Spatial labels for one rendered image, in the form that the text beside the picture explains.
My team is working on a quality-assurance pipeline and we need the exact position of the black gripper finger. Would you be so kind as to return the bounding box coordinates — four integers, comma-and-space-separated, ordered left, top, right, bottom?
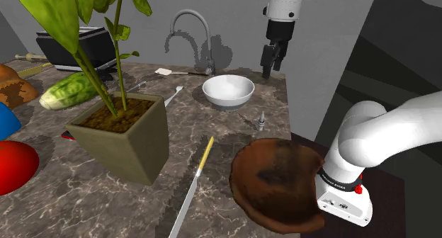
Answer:
259, 43, 278, 80
272, 49, 288, 72

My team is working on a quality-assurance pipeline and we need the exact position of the white bowl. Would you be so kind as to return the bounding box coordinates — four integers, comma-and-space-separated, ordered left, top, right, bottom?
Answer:
201, 74, 256, 112

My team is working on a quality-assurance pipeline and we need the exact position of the grey curved faucet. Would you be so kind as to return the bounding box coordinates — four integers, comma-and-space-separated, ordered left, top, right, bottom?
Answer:
169, 8, 217, 76

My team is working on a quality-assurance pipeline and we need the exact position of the white spoon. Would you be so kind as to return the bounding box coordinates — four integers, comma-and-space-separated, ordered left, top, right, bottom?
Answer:
164, 85, 185, 108

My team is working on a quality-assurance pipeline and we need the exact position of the white spatula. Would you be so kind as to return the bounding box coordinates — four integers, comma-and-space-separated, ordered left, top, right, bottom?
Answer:
154, 67, 208, 77

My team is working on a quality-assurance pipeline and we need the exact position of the brown wooden bowl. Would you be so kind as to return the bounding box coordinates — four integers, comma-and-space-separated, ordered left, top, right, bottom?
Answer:
229, 137, 326, 234

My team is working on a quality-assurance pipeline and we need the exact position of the grey pen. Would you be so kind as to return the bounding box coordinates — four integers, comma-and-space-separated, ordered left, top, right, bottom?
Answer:
126, 80, 147, 94

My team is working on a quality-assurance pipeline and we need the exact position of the potted green plant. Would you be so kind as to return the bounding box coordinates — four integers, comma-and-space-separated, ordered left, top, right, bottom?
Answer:
8, 0, 170, 187

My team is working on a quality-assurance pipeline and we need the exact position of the black toaster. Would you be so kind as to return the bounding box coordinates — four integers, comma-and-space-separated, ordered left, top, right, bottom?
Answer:
35, 25, 118, 72

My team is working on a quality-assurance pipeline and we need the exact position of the green cucumber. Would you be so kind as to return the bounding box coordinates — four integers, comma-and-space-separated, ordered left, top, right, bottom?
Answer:
38, 71, 101, 111

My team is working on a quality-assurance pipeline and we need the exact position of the yellow flat utensil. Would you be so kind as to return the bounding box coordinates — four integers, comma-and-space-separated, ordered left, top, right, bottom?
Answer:
17, 62, 53, 79

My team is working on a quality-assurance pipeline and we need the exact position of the wooden rolling pin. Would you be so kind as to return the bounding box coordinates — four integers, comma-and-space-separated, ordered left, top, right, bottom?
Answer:
14, 52, 48, 62

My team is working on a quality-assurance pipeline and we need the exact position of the brown bread loaf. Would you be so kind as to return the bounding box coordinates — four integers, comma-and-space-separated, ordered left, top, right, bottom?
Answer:
0, 64, 40, 110

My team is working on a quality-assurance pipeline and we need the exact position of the blue object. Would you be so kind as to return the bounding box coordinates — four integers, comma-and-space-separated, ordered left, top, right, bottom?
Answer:
0, 102, 23, 142

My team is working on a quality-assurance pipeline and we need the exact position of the red round object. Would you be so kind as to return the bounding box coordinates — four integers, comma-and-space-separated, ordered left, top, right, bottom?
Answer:
0, 140, 40, 197

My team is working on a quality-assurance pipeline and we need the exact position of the yellow handled knife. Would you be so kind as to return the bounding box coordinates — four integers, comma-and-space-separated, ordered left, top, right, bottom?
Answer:
168, 135, 215, 238

